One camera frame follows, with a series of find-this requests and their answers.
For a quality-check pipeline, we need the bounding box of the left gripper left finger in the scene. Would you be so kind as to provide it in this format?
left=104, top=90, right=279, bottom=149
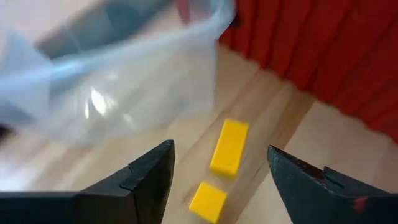
left=0, top=139, right=176, bottom=224

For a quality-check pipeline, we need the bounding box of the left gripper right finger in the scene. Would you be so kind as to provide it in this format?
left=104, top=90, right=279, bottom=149
left=267, top=144, right=398, bottom=224

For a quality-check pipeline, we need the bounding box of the yellow wooden block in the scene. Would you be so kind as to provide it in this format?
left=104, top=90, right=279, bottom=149
left=188, top=182, right=228, bottom=224
left=210, top=118, right=250, bottom=180

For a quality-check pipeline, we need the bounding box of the clear plastic container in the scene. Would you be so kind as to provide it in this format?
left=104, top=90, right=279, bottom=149
left=0, top=0, right=237, bottom=147

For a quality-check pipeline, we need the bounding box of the red plastic bin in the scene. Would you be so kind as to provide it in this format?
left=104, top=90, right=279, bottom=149
left=217, top=0, right=398, bottom=144

